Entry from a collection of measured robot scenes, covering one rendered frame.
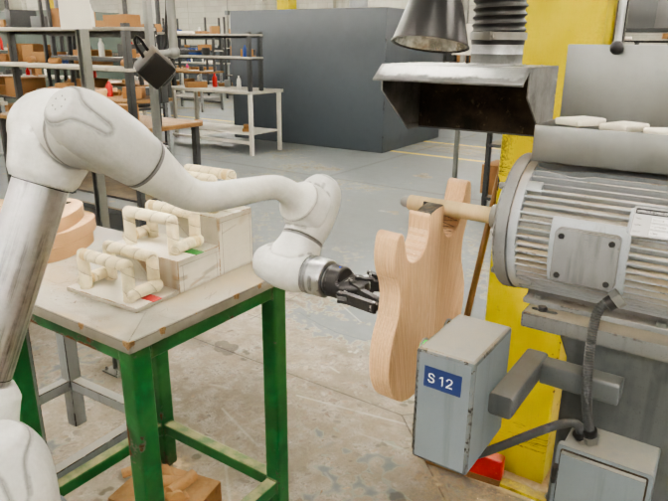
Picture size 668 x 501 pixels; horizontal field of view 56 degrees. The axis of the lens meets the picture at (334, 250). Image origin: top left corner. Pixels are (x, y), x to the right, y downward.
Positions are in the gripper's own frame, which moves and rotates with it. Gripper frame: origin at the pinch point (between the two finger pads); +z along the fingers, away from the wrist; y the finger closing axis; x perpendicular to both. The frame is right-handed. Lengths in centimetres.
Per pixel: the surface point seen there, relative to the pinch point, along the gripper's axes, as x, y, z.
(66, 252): -15, 2, -123
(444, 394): 2.6, 29.0, 21.3
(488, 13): 56, -14, 8
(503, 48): 49, -14, 11
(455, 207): 19.9, -6.3, 6.3
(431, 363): 7.1, 28.6, 18.8
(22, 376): -40, 31, -108
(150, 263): -3, 11, -69
